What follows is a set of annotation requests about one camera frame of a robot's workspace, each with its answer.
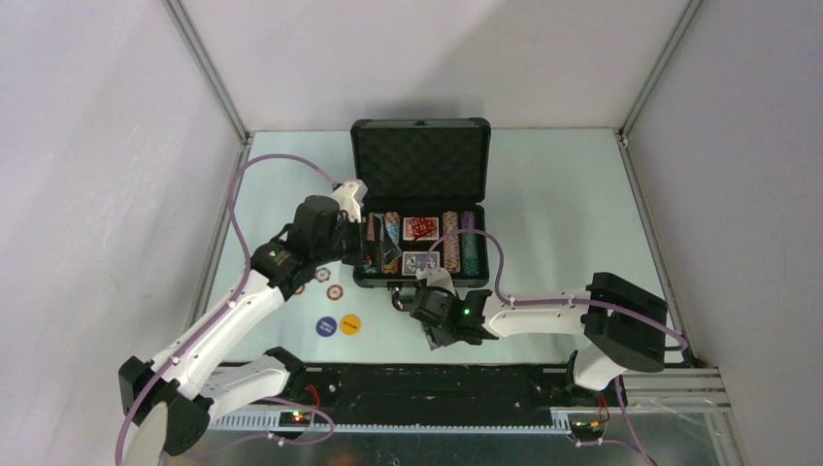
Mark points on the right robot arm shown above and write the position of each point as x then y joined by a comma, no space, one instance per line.
625,325

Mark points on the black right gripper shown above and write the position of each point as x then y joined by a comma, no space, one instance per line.
436,339

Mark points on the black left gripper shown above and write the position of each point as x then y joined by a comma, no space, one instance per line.
356,258

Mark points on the black poker case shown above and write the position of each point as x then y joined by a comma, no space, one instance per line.
424,167

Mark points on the purple green chip stack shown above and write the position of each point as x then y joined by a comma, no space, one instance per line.
468,239

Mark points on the red dice set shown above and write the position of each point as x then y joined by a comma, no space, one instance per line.
420,228

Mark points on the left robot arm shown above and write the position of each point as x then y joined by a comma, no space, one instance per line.
170,400

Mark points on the pink brown chip stack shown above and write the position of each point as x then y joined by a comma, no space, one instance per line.
452,260

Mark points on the blue small blind button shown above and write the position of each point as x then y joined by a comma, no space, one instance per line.
326,327

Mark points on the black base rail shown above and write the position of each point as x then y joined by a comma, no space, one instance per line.
436,395

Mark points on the blue playing card deck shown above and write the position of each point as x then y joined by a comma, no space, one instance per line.
414,261

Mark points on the white red poker chip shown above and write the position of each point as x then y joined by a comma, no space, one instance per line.
322,275

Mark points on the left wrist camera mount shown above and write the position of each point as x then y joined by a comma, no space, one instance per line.
349,195

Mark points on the yellow big blind button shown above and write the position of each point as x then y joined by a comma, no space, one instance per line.
350,325

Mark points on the blue orange chip stack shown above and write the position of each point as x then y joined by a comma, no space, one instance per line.
391,252

